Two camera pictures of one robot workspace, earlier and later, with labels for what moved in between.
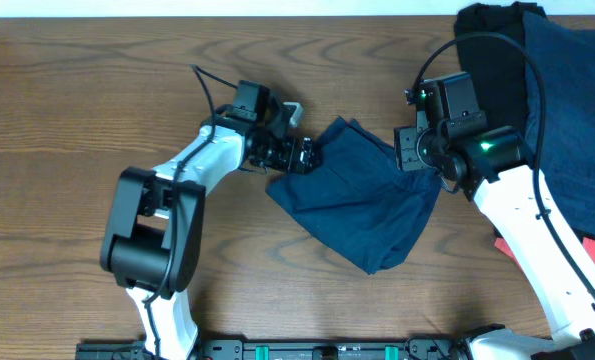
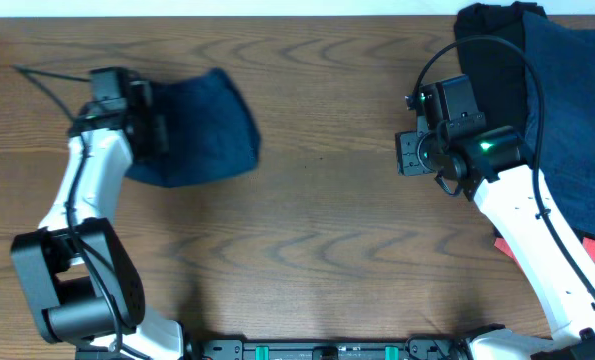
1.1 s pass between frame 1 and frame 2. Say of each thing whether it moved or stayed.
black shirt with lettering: stayed
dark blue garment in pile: stayed
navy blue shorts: moved
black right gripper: stayed
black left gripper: moved
